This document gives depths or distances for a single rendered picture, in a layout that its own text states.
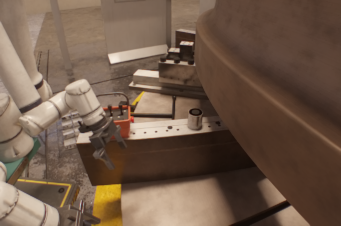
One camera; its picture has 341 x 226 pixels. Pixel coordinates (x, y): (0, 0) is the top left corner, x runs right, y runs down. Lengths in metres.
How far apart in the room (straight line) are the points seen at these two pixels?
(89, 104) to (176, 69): 1.34
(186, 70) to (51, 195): 1.49
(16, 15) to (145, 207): 1.13
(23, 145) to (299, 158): 1.12
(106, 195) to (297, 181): 1.39
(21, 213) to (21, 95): 0.42
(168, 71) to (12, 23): 1.45
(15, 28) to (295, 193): 1.13
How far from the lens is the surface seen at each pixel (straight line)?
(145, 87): 2.24
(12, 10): 0.95
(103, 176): 1.33
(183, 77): 2.02
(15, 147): 1.14
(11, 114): 1.07
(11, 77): 0.80
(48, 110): 0.83
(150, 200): 1.30
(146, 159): 1.21
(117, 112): 1.11
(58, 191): 1.47
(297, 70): 0.73
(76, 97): 0.77
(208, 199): 1.31
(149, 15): 4.13
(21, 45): 1.00
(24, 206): 0.51
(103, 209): 1.68
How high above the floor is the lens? 1.42
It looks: 32 degrees down
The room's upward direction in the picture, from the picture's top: straight up
